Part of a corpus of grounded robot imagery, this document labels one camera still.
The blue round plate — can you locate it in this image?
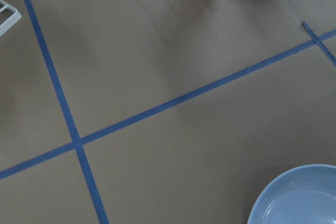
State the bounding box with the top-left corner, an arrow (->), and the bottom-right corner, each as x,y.
247,164 -> 335,223

